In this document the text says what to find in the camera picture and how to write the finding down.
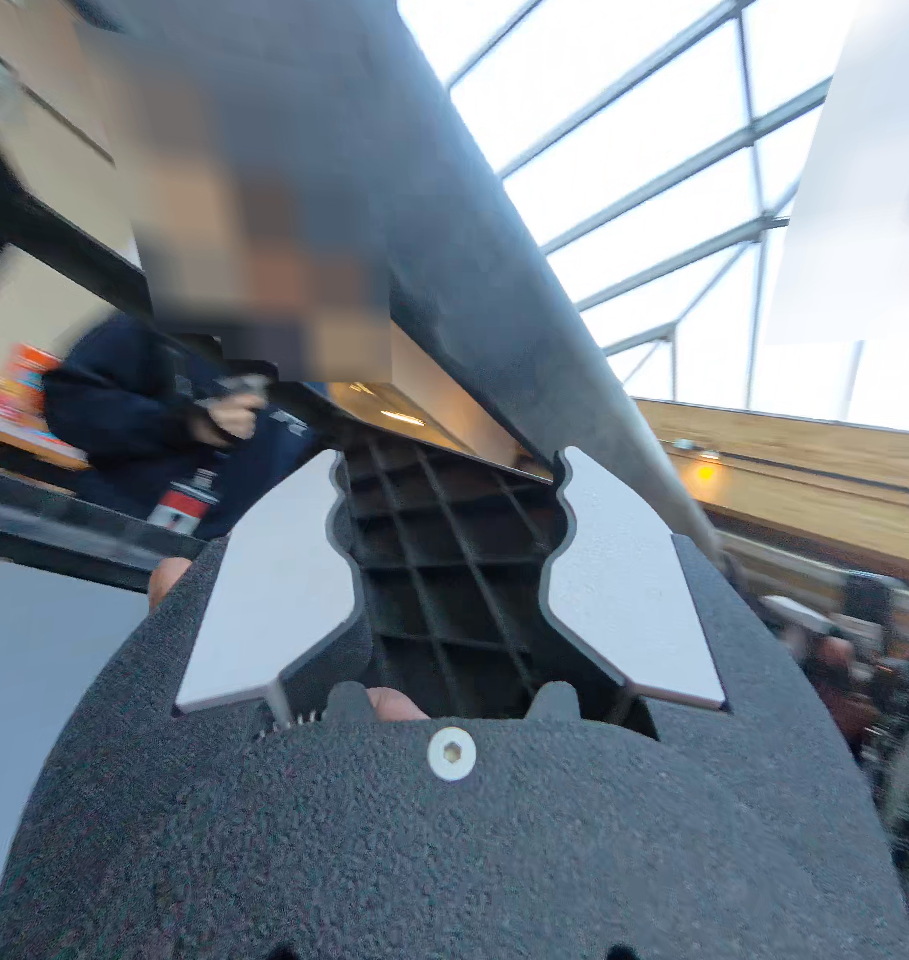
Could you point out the grey skylight frame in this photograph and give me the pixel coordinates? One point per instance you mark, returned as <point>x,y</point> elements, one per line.
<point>753,131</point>

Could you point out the orange box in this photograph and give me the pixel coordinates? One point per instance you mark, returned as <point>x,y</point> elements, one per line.
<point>27,375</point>

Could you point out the round orange lamp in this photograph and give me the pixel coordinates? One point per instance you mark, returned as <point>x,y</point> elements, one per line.
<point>706,474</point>

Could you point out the grey metal beam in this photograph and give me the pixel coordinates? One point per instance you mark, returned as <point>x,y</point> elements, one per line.
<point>462,262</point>

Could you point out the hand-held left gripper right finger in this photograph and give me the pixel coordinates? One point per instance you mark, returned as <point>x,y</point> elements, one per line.
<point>627,592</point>

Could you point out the black ribbed plastic crate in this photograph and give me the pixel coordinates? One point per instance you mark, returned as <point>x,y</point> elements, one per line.
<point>454,570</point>

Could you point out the red and white spray can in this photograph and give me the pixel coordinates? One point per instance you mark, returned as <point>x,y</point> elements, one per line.
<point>181,510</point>

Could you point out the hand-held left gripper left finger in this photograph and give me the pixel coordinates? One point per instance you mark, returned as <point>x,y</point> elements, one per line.
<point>274,585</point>

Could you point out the person's left hand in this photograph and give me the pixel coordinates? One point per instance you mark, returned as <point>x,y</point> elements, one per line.
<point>168,583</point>

